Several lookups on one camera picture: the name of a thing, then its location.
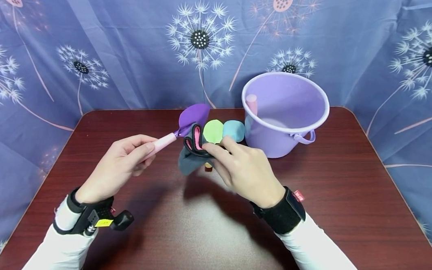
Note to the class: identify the grey cloth with pink lining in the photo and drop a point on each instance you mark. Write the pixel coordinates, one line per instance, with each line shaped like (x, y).
(189, 162)

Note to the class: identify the person's right hand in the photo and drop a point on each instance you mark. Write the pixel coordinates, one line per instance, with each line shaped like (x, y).
(248, 173)

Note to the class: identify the person's left thumb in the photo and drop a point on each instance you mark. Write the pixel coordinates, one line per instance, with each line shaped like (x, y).
(143, 148)

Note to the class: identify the person's left hand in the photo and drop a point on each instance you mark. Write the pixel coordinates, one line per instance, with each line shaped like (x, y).
(111, 170)

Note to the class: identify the person's left index finger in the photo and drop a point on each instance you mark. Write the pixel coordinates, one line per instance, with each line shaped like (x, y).
(137, 138)

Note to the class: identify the person's right forearm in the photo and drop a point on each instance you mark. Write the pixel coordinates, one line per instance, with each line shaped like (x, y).
(323, 261)

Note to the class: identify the light blue round spoon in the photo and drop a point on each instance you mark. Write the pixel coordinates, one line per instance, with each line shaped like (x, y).
(234, 130)

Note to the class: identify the small brown piece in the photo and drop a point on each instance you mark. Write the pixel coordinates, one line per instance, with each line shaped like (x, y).
(208, 167)

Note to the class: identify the green round spoon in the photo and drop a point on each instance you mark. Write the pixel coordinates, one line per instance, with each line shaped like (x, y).
(213, 131)

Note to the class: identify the person's right thumb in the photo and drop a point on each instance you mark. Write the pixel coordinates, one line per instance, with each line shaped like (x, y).
(223, 172)

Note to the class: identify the person's left forearm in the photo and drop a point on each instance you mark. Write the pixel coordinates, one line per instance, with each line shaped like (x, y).
(61, 251)

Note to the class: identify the person's right index finger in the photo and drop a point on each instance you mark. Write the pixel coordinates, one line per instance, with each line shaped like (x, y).
(224, 151)

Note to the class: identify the black wrist band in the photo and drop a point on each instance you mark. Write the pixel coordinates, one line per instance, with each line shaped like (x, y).
(283, 214)
(87, 216)

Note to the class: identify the purple plastic bucket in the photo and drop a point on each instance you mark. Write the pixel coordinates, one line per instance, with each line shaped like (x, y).
(274, 142)

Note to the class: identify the person's right middle finger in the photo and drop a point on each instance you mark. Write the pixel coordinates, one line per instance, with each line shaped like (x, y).
(230, 142)

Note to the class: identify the person's left fingers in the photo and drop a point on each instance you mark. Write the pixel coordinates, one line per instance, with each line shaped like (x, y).
(144, 166)

